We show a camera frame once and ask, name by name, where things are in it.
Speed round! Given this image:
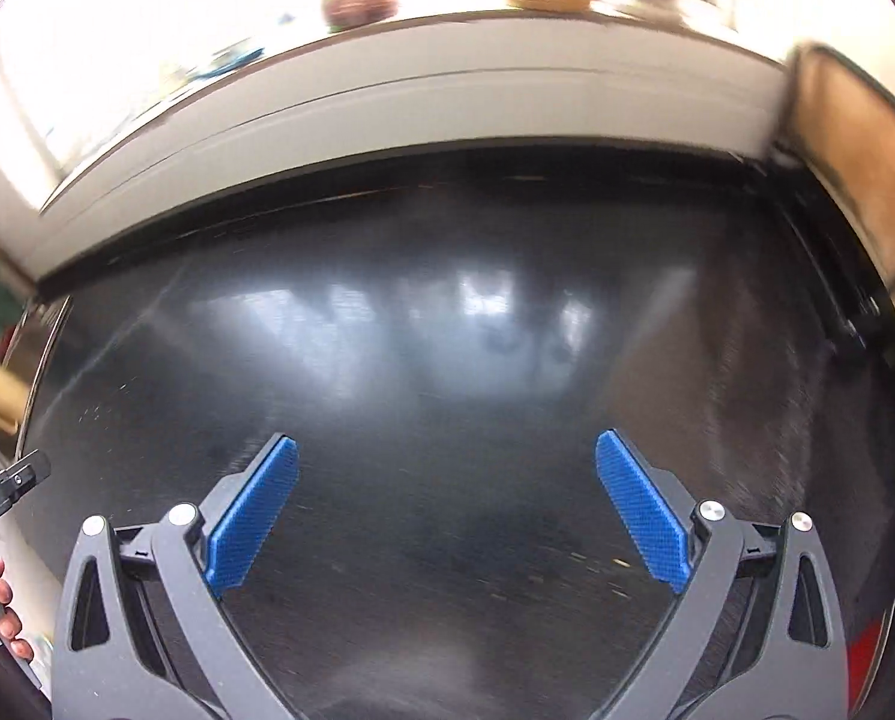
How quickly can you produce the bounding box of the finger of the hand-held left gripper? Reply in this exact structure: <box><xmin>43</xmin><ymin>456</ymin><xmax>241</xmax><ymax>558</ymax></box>
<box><xmin>0</xmin><ymin>450</ymin><xmax>52</xmax><ymax>539</ymax></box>

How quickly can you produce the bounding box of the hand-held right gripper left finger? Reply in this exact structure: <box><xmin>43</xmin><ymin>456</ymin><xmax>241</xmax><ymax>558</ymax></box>
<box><xmin>52</xmin><ymin>431</ymin><xmax>302</xmax><ymax>720</ymax></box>

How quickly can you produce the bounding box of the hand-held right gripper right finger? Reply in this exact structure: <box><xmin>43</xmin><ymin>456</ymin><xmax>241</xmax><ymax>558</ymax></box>
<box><xmin>594</xmin><ymin>429</ymin><xmax>848</xmax><ymax>720</ymax></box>

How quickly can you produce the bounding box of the person's left hand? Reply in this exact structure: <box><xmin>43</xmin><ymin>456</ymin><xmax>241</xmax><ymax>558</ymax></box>
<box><xmin>0</xmin><ymin>553</ymin><xmax>37</xmax><ymax>662</ymax></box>

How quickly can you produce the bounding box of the yellow box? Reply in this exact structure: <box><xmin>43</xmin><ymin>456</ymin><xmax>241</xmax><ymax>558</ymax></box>
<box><xmin>0</xmin><ymin>364</ymin><xmax>34</xmax><ymax>437</ymax></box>

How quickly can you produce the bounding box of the red object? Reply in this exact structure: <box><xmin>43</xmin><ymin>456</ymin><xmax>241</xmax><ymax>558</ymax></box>
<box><xmin>843</xmin><ymin>613</ymin><xmax>895</xmax><ymax>685</ymax></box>

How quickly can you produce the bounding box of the brown wooden board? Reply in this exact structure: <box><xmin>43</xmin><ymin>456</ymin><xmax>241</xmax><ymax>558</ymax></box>
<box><xmin>786</xmin><ymin>43</ymin><xmax>895</xmax><ymax>400</ymax></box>

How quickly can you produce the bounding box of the beige window ledge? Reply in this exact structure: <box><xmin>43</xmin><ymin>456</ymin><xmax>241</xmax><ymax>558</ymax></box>
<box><xmin>36</xmin><ymin>9</ymin><xmax>795</xmax><ymax>295</ymax></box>

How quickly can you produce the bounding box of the brown round object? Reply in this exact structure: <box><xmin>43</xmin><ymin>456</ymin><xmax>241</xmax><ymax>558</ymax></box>
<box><xmin>322</xmin><ymin>0</ymin><xmax>402</xmax><ymax>31</ymax></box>

